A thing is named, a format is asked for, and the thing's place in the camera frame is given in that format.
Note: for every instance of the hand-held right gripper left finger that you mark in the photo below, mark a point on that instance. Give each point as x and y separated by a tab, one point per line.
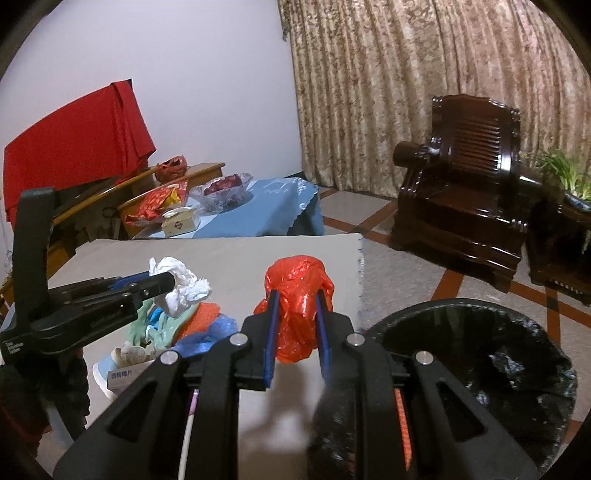
269	339

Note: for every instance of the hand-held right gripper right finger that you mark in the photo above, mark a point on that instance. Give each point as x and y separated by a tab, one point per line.
324	344

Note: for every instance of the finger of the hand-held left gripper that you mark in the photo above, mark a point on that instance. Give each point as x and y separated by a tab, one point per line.
131	279
154	285

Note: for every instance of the white tissue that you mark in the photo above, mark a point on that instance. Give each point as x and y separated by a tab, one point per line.
184	284

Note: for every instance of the green rubber glove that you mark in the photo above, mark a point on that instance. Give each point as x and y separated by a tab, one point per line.
139	325
178	328

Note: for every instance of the blue plastic bag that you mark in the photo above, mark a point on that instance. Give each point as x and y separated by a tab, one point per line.
210	339

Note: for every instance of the orange knitted cloth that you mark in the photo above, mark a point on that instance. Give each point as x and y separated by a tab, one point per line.
205	319

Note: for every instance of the white paper box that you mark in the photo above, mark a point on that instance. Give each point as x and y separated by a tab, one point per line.
124	376

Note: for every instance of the trash bin with black bag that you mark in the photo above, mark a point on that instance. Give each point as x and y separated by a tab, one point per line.
485	369

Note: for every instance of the tissue box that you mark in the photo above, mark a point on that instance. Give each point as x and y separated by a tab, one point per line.
181	225

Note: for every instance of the red and yellow snack bag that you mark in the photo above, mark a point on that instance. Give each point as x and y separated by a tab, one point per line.
157	201

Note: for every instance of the beige table cloth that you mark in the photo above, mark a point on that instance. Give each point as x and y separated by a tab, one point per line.
240	258

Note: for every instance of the red items in plastic bag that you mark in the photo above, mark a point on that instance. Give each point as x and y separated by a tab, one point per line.
221	198

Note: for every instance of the small red plastic bag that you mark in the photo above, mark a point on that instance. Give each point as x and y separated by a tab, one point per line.
171	170

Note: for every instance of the red fruits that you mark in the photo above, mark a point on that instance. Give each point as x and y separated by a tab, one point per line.
224	184

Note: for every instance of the red cloth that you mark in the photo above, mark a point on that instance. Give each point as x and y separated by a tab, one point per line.
74	134

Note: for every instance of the blue tablecloth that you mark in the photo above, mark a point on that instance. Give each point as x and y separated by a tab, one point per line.
272	207

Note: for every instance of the dark wooden armchair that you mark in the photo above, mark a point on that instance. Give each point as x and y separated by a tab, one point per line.
466	184

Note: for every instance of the dark wooden side table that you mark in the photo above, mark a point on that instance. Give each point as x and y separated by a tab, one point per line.
563	249

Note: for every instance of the beige patterned curtain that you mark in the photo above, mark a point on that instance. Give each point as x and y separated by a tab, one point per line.
392	83

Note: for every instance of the green potted plant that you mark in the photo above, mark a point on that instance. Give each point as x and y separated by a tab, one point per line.
561	168

